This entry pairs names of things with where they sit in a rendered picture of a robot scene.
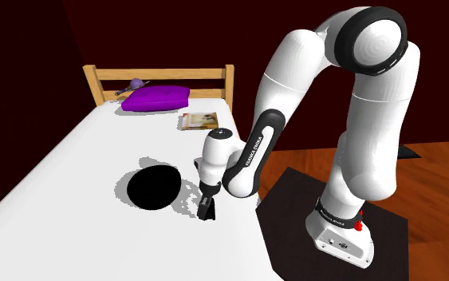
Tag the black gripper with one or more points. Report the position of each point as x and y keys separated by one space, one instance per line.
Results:
x=209 y=188

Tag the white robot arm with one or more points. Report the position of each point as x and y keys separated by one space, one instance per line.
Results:
x=372 y=128

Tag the black round object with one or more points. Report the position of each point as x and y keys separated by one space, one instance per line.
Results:
x=154 y=187

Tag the dark robot stand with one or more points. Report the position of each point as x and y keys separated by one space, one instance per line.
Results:
x=286 y=218

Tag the tan book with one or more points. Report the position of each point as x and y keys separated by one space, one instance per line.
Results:
x=200 y=120

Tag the purple pillow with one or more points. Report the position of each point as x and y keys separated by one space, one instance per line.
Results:
x=158 y=98

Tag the white bed with wooden headboard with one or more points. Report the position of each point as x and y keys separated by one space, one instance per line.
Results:
x=72 y=225

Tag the purple ball on stick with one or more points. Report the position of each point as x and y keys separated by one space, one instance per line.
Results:
x=135 y=83

